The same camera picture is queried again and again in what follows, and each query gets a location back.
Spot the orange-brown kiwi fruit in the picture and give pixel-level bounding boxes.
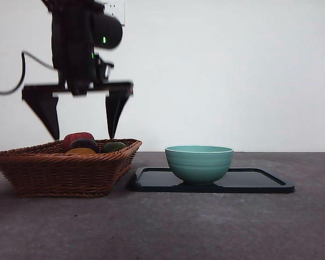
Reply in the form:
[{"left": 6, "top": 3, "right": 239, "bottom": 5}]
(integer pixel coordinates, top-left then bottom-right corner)
[{"left": 66, "top": 147, "right": 98, "bottom": 155}]

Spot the teal ribbed bowl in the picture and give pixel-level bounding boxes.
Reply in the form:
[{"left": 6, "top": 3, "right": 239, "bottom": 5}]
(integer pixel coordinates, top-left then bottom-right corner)
[{"left": 165, "top": 145, "right": 235, "bottom": 186}]

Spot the green avocado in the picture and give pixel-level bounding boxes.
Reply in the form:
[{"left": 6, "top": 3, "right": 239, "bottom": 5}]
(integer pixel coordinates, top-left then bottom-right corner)
[{"left": 101, "top": 141, "right": 127, "bottom": 153}]

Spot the red apple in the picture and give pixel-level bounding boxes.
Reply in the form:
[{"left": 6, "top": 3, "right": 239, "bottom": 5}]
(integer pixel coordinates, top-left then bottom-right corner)
[{"left": 63, "top": 132, "right": 95, "bottom": 152}]

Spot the dark purple plum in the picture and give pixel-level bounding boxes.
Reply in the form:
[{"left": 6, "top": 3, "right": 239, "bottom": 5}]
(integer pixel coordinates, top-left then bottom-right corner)
[{"left": 70, "top": 138, "right": 100, "bottom": 154}]

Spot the brown wicker basket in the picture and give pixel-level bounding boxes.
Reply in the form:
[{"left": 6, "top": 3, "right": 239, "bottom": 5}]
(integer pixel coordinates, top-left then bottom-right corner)
[{"left": 0, "top": 138, "right": 143, "bottom": 198}]

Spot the dark rectangular tray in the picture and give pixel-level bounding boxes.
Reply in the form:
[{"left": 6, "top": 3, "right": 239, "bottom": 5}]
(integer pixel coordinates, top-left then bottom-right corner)
[{"left": 128, "top": 167, "right": 296, "bottom": 194}]

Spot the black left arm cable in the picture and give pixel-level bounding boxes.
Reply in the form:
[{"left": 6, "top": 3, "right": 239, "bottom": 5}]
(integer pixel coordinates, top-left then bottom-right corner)
[{"left": 0, "top": 51, "right": 56, "bottom": 95}]

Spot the white wall socket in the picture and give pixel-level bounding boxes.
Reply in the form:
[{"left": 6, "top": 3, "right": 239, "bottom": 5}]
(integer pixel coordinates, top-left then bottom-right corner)
[{"left": 102, "top": 1, "right": 126, "bottom": 27}]

